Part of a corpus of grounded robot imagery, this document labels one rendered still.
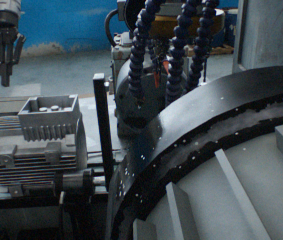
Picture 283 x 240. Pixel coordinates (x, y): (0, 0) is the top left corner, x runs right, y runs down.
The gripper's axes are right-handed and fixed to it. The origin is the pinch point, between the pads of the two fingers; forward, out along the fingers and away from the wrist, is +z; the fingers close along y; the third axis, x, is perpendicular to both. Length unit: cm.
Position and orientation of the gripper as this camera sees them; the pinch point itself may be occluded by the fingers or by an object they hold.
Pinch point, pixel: (5, 75)
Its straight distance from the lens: 105.6
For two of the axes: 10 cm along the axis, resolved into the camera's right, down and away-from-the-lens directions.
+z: 0.6, 9.9, -1.6
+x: -0.4, 1.6, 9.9
